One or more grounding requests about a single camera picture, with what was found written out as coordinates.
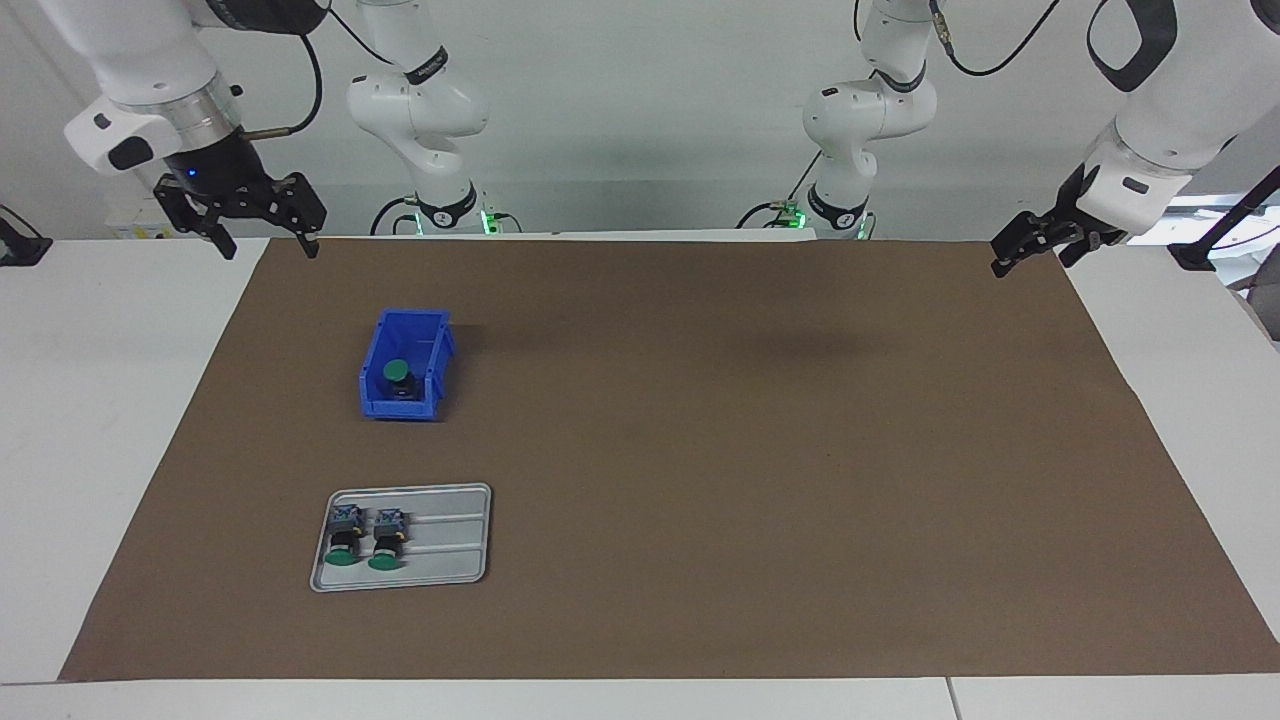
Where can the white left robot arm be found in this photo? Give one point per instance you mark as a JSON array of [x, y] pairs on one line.
[[870, 110]]

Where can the green push button switch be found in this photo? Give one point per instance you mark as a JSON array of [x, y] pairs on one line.
[[397, 370], [387, 545], [345, 540]]

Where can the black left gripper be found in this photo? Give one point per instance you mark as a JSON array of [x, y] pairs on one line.
[[1085, 228]]

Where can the brown table mat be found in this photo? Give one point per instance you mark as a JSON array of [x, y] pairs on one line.
[[800, 550]]

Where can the blue plastic storage bin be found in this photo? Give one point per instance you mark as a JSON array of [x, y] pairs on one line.
[[428, 345]]

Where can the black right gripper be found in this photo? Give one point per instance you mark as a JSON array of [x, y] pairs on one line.
[[225, 180]]

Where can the black clamp mount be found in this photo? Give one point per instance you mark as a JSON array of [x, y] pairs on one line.
[[20, 250]]

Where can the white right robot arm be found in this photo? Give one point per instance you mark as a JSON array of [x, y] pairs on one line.
[[130, 50]]

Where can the black camera stand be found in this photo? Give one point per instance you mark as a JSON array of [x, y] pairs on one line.
[[1195, 255]]

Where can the white cardboard box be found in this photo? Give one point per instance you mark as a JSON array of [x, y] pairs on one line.
[[130, 228]]

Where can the grey metal tray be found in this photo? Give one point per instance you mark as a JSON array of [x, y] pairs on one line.
[[450, 550]]

